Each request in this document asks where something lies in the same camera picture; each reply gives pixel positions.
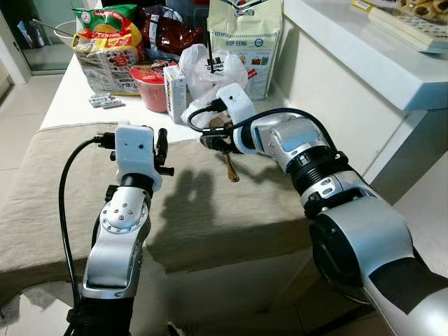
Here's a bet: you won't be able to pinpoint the golden metal spoon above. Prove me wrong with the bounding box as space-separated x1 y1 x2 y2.
209 116 241 183

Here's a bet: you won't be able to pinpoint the small white carton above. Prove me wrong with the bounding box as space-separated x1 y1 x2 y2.
163 65 188 125

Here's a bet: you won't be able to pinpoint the red plastic bowl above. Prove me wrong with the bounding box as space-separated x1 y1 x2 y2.
130 63 172 113

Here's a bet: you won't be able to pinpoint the white plastic bag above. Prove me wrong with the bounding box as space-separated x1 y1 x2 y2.
179 43 249 130

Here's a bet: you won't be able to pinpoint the beige woven cloth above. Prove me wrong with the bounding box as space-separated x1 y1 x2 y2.
0 122 316 305

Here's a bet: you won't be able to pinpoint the white cracker bag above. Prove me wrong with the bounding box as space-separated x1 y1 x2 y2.
207 0 284 101

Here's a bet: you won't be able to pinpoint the dark red snack bag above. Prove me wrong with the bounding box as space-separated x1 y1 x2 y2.
136 6 207 64

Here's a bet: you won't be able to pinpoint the green yellow snack bag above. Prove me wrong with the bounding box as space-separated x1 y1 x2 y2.
72 5 144 95

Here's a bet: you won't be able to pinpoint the clear glass bowl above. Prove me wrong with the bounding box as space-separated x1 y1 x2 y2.
52 20 78 48

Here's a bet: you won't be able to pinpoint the white keypad device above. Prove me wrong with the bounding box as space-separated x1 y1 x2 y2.
367 7 448 55

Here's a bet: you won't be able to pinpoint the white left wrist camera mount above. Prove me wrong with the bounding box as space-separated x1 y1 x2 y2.
114 124 163 191

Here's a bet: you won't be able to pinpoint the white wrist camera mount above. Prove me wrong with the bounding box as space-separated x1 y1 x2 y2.
114 124 163 191
213 83 261 156

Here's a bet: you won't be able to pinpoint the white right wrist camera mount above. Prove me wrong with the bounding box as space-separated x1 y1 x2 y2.
213 83 261 156

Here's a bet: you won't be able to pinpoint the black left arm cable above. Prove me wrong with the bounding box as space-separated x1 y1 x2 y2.
58 133 116 330

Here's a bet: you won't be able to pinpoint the brown ring biscuits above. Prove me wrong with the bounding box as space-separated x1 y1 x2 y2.
395 0 448 20

